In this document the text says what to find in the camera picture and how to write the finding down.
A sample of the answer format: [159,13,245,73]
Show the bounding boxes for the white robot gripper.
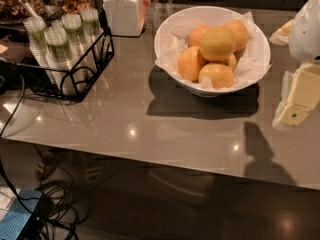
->
[269,0,320,130]

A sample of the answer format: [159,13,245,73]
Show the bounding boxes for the yellowish top orange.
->
[199,26,236,61]

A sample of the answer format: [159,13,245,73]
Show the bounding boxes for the white paper bowl liner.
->
[154,11,273,92]

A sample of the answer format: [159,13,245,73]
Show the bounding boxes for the small hidden right orange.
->
[223,54,237,71]

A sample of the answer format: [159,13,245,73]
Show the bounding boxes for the back right orange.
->
[224,19,249,51]

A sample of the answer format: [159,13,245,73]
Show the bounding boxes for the front bottom orange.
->
[198,63,234,89]

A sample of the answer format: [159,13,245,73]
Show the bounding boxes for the white ceramic bowl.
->
[153,5,272,98]

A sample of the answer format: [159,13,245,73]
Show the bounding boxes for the back left orange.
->
[188,25,209,46]

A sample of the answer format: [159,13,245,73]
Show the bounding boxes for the left front orange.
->
[177,46,207,82]

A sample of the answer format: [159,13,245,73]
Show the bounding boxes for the bowl of dried snacks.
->
[0,0,45,25]

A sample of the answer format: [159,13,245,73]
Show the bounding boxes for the white ceramic lidded jar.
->
[103,0,144,37]

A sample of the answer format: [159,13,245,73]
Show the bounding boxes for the plastic cup stack right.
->
[81,7,101,41]

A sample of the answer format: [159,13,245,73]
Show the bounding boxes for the plastic cup stack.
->
[44,27,81,96]
[23,16,48,67]
[62,13,87,57]
[81,7,101,41]

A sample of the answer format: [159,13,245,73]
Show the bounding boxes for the tray of brown snacks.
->
[60,0,91,14]

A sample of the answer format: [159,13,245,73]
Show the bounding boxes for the plastic cup stack middle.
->
[62,13,87,57]

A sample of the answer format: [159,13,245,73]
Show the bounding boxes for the plastic cup stack front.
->
[44,27,81,96]

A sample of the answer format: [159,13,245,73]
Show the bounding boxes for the plastic cup stack left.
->
[23,16,48,67]

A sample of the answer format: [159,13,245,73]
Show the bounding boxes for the blue box on floor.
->
[0,187,41,240]

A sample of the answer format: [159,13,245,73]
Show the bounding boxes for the black wire basket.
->
[16,8,114,101]

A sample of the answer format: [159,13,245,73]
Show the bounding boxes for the black cables on floor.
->
[0,55,91,240]

